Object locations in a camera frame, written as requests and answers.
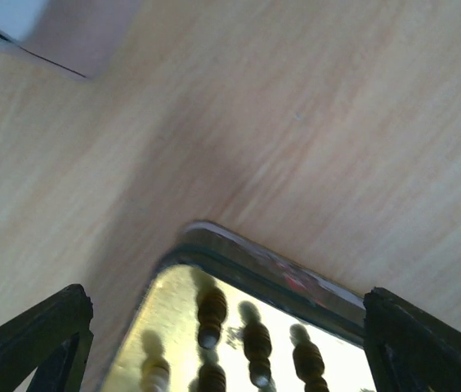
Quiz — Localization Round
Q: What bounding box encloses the gold metal tin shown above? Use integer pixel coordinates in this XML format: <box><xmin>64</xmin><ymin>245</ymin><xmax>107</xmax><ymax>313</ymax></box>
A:
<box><xmin>99</xmin><ymin>220</ymin><xmax>375</xmax><ymax>391</ymax></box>

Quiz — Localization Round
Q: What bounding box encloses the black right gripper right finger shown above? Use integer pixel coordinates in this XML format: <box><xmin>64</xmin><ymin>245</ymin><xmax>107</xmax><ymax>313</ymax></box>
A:
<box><xmin>364</xmin><ymin>287</ymin><xmax>461</xmax><ymax>391</ymax></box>

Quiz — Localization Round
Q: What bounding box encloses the dark pawn in tin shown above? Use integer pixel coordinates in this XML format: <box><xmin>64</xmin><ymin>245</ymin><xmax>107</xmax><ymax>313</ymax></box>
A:
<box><xmin>191</xmin><ymin>269</ymin><xmax>228</xmax><ymax>350</ymax></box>
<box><xmin>239</xmin><ymin>301</ymin><xmax>272</xmax><ymax>389</ymax></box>
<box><xmin>290</xmin><ymin>324</ymin><xmax>329</xmax><ymax>392</ymax></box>

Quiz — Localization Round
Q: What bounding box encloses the white pawn chess piece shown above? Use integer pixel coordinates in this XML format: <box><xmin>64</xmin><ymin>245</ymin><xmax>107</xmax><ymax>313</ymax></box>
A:
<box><xmin>140</xmin><ymin>330</ymin><xmax>171</xmax><ymax>392</ymax></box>

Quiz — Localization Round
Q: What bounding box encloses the silver pink tin lid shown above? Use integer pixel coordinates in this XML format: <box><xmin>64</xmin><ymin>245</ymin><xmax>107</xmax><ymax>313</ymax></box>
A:
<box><xmin>0</xmin><ymin>0</ymin><xmax>141</xmax><ymax>79</ymax></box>

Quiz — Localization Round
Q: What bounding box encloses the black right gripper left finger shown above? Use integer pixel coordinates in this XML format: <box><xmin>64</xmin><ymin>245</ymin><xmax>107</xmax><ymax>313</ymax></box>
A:
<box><xmin>0</xmin><ymin>284</ymin><xmax>93</xmax><ymax>391</ymax></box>

